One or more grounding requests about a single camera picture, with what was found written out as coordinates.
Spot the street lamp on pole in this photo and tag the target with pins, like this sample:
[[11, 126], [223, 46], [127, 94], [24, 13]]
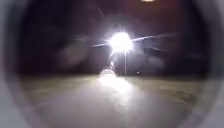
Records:
[[125, 63]]

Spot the grey paved ground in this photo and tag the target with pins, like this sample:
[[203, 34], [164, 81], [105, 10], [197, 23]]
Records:
[[100, 106]]

